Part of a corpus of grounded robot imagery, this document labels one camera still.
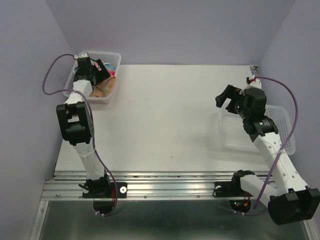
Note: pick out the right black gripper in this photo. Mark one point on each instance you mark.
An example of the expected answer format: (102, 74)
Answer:
(230, 92)

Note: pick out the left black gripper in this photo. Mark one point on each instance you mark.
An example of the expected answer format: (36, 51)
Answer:
(102, 74)

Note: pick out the orange polka dot towel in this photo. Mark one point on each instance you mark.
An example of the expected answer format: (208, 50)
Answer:
(105, 88)

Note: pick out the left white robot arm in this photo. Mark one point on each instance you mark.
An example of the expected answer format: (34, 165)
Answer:
(77, 126)

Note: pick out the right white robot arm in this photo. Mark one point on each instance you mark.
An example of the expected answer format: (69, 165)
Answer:
(291, 200)

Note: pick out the blue orange patterned towel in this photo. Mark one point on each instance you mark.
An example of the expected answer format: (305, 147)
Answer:
(111, 68)

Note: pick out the white basket at left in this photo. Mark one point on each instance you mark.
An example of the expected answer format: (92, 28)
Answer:
(111, 61)

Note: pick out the white basket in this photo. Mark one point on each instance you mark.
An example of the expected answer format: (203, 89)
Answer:
(233, 136)
(111, 61)

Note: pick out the white basket at right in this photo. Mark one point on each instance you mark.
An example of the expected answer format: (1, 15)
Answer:
(233, 136)

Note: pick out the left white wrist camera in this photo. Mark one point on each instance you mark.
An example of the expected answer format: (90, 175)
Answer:
(84, 55)

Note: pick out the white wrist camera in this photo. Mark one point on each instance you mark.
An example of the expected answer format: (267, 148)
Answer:
(84, 55)
(252, 83)

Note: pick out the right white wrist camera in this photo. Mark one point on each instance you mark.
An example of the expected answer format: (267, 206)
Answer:
(252, 83)

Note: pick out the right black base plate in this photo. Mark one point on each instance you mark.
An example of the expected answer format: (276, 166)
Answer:
(229, 189)

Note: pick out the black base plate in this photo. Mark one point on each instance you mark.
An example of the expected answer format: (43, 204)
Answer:
(229, 189)
(122, 189)

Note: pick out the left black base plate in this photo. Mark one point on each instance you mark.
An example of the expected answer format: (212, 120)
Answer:
(122, 189)

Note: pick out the aluminium mounting rail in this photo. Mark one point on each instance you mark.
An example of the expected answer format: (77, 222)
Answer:
(141, 186)

